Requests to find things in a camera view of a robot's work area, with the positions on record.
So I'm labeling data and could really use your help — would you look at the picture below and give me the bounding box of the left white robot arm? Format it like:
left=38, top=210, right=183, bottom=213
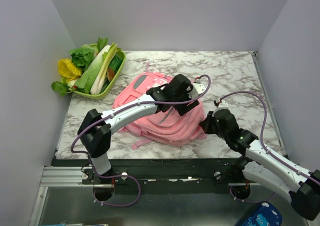
left=77, top=74, right=206, bottom=184

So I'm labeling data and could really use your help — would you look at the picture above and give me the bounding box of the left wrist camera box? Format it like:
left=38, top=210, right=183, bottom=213
left=188, top=80, right=206, bottom=99

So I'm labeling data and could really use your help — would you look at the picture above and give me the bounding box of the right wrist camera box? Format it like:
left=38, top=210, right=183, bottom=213
left=214, top=99, right=229, bottom=111

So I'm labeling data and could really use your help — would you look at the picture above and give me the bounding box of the blue shark pencil case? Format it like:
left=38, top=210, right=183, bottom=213
left=235, top=202, right=283, bottom=226

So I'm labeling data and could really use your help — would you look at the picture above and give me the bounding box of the black mounting base rail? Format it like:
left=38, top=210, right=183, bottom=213
left=51, top=158, right=255, bottom=198

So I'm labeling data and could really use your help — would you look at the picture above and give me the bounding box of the white napa cabbage toy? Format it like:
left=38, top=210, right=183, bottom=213
left=73, top=43, right=123, bottom=95

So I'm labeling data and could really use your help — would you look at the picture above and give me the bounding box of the yellow flower toy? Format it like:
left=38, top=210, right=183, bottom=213
left=57, top=58, right=82, bottom=79

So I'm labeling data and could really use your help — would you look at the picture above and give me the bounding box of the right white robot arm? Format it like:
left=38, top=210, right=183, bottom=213
left=199, top=109, right=320, bottom=221

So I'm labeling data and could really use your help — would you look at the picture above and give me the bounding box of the aluminium frame rail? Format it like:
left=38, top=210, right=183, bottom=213
left=40, top=167, right=83, bottom=187

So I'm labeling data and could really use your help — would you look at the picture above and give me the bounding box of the green lettuce toy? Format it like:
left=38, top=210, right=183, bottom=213
left=69, top=37, right=109, bottom=71

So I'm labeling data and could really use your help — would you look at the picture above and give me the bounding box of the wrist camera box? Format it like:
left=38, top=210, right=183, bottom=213
left=188, top=80, right=206, bottom=99
left=214, top=99, right=229, bottom=111

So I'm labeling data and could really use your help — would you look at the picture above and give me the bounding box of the pink school backpack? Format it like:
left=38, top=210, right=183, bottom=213
left=112, top=72, right=207, bottom=150

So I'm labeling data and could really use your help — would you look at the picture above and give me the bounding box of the green vegetable tray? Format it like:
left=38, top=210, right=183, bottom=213
left=70, top=49, right=126, bottom=100

